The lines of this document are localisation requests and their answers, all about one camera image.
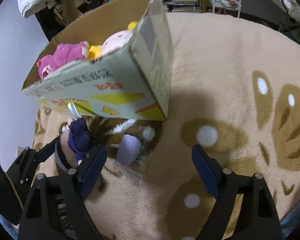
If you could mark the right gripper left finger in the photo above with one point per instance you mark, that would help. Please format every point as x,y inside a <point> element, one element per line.
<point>55,209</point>

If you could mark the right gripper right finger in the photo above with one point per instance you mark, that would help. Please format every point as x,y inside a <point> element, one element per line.
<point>257,219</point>

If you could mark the purple haired plush doll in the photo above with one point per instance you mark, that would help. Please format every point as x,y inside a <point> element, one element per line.
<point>74,141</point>

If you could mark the clear bag purple item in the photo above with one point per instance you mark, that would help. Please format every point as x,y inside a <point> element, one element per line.
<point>128,160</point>

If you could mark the pink plush bear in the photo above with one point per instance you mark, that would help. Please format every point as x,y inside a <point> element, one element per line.
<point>64,53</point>

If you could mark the white fluffy plush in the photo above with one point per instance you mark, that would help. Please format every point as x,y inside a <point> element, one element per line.
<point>132,25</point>

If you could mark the blue fleece blanket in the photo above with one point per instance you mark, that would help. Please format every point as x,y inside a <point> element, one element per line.
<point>290,221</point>

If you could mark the yellow plush toy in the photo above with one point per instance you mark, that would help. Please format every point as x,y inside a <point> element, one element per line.
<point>94,52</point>

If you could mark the cardboard box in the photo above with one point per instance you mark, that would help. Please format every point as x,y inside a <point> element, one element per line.
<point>131,81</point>

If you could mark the pink swiss roll plush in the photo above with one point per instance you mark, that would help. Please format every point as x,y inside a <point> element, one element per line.
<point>116,41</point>

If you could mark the wall socket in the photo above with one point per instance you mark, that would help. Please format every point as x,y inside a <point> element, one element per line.
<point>19,150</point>

